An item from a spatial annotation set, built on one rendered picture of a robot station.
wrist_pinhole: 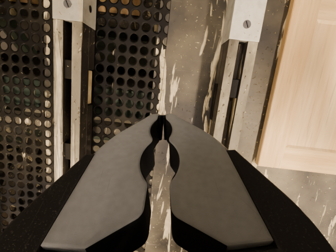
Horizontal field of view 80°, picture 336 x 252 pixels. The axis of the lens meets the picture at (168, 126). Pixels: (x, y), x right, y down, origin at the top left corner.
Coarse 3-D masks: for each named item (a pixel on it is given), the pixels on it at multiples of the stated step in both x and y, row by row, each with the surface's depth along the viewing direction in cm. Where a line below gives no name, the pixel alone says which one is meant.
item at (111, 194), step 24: (144, 120) 11; (120, 144) 9; (144, 144) 9; (96, 168) 8; (120, 168) 8; (144, 168) 9; (72, 192) 7; (96, 192) 7; (120, 192) 7; (144, 192) 7; (72, 216) 6; (96, 216) 6; (120, 216) 6; (144, 216) 6; (48, 240) 6; (72, 240) 6; (96, 240) 6; (120, 240) 6; (144, 240) 7
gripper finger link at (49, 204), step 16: (80, 160) 8; (64, 176) 8; (80, 176) 8; (48, 192) 7; (64, 192) 7; (32, 208) 6; (48, 208) 6; (16, 224) 6; (32, 224) 6; (48, 224) 6; (0, 240) 6; (16, 240) 6; (32, 240) 6
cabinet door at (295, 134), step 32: (320, 0) 43; (288, 32) 45; (320, 32) 45; (288, 64) 46; (320, 64) 46; (288, 96) 48; (320, 96) 48; (288, 128) 49; (320, 128) 49; (256, 160) 52; (288, 160) 51; (320, 160) 51
